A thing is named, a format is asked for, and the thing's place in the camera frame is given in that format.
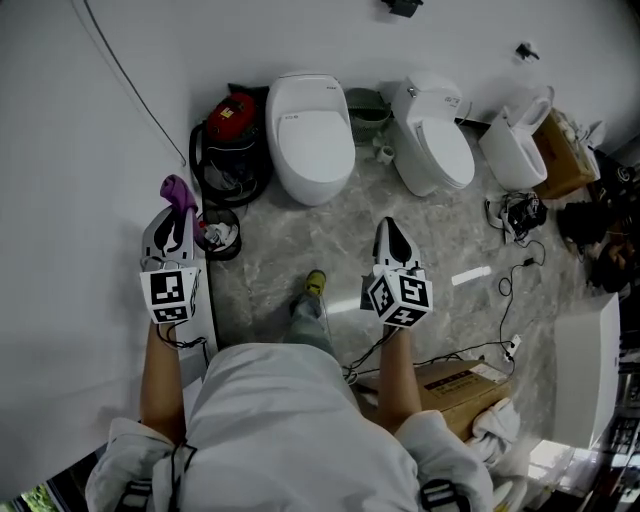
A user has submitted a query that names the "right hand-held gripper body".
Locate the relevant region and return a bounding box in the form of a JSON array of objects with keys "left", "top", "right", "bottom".
[{"left": 360, "top": 252, "right": 434, "bottom": 330}]

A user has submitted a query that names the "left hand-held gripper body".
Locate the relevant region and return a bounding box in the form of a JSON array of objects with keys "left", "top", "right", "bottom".
[{"left": 138, "top": 248, "right": 206, "bottom": 325}]

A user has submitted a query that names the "purple cleaning cloth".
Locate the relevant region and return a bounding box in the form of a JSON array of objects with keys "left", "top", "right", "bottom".
[{"left": 159, "top": 174, "right": 200, "bottom": 219}]

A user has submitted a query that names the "white oval toilet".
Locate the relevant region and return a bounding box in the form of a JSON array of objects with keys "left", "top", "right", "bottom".
[{"left": 264, "top": 71, "right": 357, "bottom": 207}]

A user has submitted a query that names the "person's right forearm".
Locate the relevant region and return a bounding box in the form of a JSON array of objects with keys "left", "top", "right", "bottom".
[{"left": 374, "top": 327, "right": 424, "bottom": 435}]

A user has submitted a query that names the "person's left forearm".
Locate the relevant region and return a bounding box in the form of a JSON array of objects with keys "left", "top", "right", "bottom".
[{"left": 138, "top": 321, "right": 187, "bottom": 445}]

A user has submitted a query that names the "white toilet with tank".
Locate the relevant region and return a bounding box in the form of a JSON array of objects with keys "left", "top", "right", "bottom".
[{"left": 391, "top": 71, "right": 476, "bottom": 197}]

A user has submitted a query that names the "white open-lid toilet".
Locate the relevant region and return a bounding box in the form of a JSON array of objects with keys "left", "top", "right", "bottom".
[{"left": 478, "top": 85, "right": 556, "bottom": 192}]

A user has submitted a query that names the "red-capped plastic bottle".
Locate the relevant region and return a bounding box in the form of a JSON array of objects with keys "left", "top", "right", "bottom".
[{"left": 198, "top": 219, "right": 224, "bottom": 247}]

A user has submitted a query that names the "black mesh wastebasket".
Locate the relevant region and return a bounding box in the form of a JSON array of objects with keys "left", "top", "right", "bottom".
[{"left": 201, "top": 206, "right": 244, "bottom": 262}]

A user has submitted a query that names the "person's yellow shoe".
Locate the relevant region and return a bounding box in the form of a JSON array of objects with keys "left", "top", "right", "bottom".
[{"left": 304, "top": 269, "right": 328, "bottom": 299}]

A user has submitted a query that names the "person's jeans leg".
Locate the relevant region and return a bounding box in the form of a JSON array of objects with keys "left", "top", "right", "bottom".
[{"left": 283, "top": 293, "right": 337, "bottom": 358}]

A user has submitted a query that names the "labelled brown cardboard box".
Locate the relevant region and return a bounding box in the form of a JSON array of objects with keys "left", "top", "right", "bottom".
[{"left": 358, "top": 358, "right": 514, "bottom": 442}]

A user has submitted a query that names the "red vacuum cleaner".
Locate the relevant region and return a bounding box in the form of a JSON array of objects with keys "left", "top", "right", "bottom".
[{"left": 188, "top": 83, "right": 275, "bottom": 207}]

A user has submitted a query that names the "green mesh basket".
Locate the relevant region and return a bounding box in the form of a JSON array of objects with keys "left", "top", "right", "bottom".
[{"left": 344, "top": 87, "right": 394, "bottom": 146}]

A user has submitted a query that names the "white crumpled towel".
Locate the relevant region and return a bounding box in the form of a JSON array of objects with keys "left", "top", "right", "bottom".
[{"left": 465, "top": 398, "right": 522, "bottom": 471}]

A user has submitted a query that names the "open brown cardboard box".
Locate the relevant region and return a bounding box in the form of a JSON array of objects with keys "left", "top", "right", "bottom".
[{"left": 530, "top": 108, "right": 602, "bottom": 200}]

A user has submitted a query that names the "person's white jacket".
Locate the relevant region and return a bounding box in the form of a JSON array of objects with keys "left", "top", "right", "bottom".
[{"left": 84, "top": 341, "right": 497, "bottom": 512}]

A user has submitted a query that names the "white cabinet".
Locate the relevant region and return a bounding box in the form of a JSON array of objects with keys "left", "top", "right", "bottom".
[{"left": 551, "top": 293, "right": 622, "bottom": 450}]

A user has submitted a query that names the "pile of black bags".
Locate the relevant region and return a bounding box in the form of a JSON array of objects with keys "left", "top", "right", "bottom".
[{"left": 555, "top": 149, "right": 640, "bottom": 301}]

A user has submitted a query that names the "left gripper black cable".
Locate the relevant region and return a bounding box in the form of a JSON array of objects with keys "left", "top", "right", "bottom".
[{"left": 158, "top": 323, "right": 210, "bottom": 369}]

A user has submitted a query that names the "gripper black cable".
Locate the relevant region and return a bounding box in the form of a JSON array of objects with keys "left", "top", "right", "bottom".
[
  {"left": 158, "top": 323, "right": 210, "bottom": 369},
  {"left": 342, "top": 328, "right": 402, "bottom": 385}
]

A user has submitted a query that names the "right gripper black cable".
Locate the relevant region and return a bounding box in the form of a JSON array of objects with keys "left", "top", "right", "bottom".
[{"left": 342, "top": 328, "right": 402, "bottom": 385}]

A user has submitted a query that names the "black power cable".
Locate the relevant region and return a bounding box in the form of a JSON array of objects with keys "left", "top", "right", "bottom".
[{"left": 414, "top": 239, "right": 547, "bottom": 369}]

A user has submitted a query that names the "bundle of black cables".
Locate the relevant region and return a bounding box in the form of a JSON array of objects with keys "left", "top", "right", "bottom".
[{"left": 483, "top": 191, "right": 550, "bottom": 245}]

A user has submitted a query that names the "thin grey wall cable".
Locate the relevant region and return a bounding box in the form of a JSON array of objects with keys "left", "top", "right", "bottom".
[{"left": 81, "top": 0, "right": 188, "bottom": 168}]

